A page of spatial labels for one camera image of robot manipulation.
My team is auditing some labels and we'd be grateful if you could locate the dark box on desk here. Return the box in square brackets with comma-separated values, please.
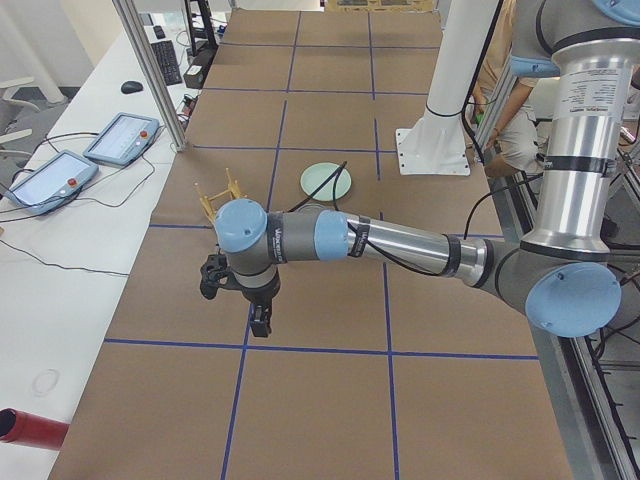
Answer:
[183, 65, 205, 90]

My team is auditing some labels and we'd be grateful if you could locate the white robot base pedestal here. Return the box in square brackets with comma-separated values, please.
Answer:
[396, 0, 501, 176]

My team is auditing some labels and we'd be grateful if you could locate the aluminium frame post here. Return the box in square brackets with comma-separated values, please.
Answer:
[112, 0, 186, 152]

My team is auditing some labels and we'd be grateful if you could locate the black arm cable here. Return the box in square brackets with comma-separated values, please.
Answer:
[289, 160, 541, 276]

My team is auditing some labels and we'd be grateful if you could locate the black keyboard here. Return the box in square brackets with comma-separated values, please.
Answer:
[150, 40, 182, 86]

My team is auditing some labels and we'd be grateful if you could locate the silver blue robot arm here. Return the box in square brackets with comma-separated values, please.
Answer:
[224, 10, 510, 346]

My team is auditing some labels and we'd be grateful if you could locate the far teach pendant tablet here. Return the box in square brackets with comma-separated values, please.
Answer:
[83, 112, 160, 166]

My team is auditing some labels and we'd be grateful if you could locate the pale green plate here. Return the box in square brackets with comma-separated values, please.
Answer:
[300, 162, 352, 202]

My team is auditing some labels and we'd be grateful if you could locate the wooden dish rack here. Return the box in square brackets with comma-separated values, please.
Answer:
[194, 167, 247, 225]

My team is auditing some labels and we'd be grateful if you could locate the red cylinder tube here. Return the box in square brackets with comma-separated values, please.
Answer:
[1, 408, 69, 450]

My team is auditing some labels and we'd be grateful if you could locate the near teach pendant tablet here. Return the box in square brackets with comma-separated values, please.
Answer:
[6, 150, 98, 215]

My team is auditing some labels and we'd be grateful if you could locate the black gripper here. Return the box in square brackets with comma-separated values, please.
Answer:
[241, 277, 280, 337]

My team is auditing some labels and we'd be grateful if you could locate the teach pendant tablet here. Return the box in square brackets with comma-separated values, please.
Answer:
[6, 150, 98, 215]
[83, 112, 160, 166]

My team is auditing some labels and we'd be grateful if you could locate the seated person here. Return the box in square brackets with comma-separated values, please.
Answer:
[472, 1, 542, 178]

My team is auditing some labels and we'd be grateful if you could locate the black computer mouse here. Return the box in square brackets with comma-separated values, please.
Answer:
[120, 80, 144, 95]

